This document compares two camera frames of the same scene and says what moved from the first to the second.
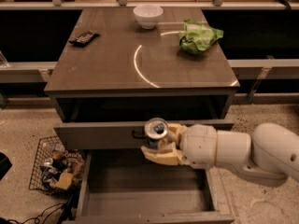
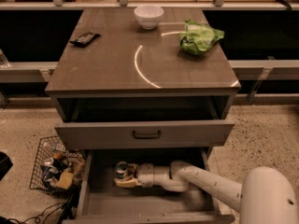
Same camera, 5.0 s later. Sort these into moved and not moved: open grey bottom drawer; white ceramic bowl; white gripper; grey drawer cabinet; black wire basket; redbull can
Moved: redbull can; white gripper
Not moved: white ceramic bowl; open grey bottom drawer; black wire basket; grey drawer cabinet
